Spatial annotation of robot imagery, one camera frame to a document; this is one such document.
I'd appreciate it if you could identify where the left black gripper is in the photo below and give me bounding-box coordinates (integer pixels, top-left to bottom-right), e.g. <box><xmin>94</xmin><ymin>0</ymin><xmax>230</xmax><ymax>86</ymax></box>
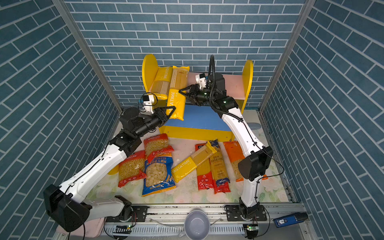
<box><xmin>132</xmin><ymin>105</ymin><xmax>174</xmax><ymax>140</ymax></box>

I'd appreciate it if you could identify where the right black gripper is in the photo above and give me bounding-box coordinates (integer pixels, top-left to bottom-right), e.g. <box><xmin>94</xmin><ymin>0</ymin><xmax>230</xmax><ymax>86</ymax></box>
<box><xmin>180</xmin><ymin>84</ymin><xmax>217</xmax><ymax>107</ymax></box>

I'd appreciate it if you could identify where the yellow spaghetti bag long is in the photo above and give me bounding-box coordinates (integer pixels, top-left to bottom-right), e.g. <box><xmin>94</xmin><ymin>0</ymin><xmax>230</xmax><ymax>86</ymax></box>
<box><xmin>167</xmin><ymin>66</ymin><xmax>190</xmax><ymax>121</ymax></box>

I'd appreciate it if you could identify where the blue-top Moli pasta bag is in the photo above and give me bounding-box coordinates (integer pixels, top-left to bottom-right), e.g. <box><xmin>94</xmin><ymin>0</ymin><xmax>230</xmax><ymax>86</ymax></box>
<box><xmin>210</xmin><ymin>140</ymin><xmax>230</xmax><ymax>187</ymax></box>

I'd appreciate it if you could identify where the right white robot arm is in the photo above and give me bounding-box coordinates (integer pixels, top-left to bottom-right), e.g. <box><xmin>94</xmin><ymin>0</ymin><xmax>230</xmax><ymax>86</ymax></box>
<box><xmin>179</xmin><ymin>74</ymin><xmax>273</xmax><ymax>220</ymax></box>

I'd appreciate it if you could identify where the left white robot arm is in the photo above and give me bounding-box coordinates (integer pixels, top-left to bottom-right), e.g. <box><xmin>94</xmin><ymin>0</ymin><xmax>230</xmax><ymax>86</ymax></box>
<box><xmin>44</xmin><ymin>107</ymin><xmax>172</xmax><ymax>233</ymax></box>

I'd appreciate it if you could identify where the yellow shelf unit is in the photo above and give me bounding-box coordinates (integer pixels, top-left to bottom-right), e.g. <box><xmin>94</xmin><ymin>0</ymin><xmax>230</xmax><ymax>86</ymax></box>
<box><xmin>142</xmin><ymin>54</ymin><xmax>254</xmax><ymax>142</ymax></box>

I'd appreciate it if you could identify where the blue shell pasta bag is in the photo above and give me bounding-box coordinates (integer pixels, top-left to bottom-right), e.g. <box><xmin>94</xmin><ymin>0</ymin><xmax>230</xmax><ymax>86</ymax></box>
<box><xmin>142</xmin><ymin>145</ymin><xmax>176</xmax><ymax>197</ymax></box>

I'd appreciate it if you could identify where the orange pasta bag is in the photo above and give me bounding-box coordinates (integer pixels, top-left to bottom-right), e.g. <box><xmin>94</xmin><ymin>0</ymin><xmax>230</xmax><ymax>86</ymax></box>
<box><xmin>224</xmin><ymin>141</ymin><xmax>272</xmax><ymax>184</ymax></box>

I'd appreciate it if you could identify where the red macaroni bag upper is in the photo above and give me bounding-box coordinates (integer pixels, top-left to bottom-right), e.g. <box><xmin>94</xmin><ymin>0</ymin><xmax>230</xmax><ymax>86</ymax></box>
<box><xmin>144</xmin><ymin>134</ymin><xmax>169</xmax><ymax>157</ymax></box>

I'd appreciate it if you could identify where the red macaroni bag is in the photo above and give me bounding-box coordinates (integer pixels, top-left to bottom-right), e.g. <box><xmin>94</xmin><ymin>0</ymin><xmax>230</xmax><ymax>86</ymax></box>
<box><xmin>118</xmin><ymin>150</ymin><xmax>147</xmax><ymax>188</ymax></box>
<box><xmin>144</xmin><ymin>134</ymin><xmax>169</xmax><ymax>157</ymax></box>

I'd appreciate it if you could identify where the red macaroni bag lower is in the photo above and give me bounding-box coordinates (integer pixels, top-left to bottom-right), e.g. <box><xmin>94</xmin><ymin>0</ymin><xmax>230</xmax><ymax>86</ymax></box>
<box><xmin>118</xmin><ymin>150</ymin><xmax>147</xmax><ymax>188</ymax></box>

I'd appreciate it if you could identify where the grey oval case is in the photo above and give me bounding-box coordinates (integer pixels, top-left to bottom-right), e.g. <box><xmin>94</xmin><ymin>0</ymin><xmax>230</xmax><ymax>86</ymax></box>
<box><xmin>248</xmin><ymin>123</ymin><xmax>262</xmax><ymax>130</ymax></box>

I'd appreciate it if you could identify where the red spaghetti bag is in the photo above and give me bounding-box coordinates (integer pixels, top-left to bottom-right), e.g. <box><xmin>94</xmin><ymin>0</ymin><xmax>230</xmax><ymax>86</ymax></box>
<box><xmin>195</xmin><ymin>144</ymin><xmax>214</xmax><ymax>191</ymax></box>
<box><xmin>213</xmin><ymin>182</ymin><xmax>231</xmax><ymax>194</ymax></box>

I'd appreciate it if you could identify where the yellow pen cup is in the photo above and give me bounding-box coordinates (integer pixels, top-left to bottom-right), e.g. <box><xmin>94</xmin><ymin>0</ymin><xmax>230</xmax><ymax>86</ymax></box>
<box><xmin>108</xmin><ymin>165</ymin><xmax>119</xmax><ymax>175</ymax></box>

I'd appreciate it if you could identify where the grey bowl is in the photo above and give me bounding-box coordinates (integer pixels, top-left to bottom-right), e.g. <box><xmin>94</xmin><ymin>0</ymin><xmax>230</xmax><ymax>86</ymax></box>
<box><xmin>178</xmin><ymin>210</ymin><xmax>211</xmax><ymax>240</ymax></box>

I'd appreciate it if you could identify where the pink tray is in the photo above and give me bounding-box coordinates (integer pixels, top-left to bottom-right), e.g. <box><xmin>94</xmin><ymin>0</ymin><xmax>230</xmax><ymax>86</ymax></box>
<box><xmin>71</xmin><ymin>218</ymin><xmax>106</xmax><ymax>238</ymax></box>

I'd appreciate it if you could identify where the blue handheld device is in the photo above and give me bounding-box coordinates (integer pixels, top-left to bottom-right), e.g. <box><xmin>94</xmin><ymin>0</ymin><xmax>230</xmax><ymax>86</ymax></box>
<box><xmin>274</xmin><ymin>213</ymin><xmax>308</xmax><ymax>228</ymax></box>

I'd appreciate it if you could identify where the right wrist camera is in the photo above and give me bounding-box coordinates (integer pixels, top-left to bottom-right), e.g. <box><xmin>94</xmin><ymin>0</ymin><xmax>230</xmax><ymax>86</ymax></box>
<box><xmin>196</xmin><ymin>73</ymin><xmax>207</xmax><ymax>90</ymax></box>

